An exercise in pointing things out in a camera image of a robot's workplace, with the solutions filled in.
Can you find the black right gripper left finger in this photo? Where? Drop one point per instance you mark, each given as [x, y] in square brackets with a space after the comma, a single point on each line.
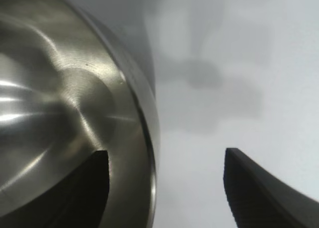
[84, 193]

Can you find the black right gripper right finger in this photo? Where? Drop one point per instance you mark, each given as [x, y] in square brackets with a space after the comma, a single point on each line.
[259, 203]

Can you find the stainless steel mixing bowl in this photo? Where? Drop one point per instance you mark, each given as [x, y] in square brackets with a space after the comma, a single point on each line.
[74, 88]

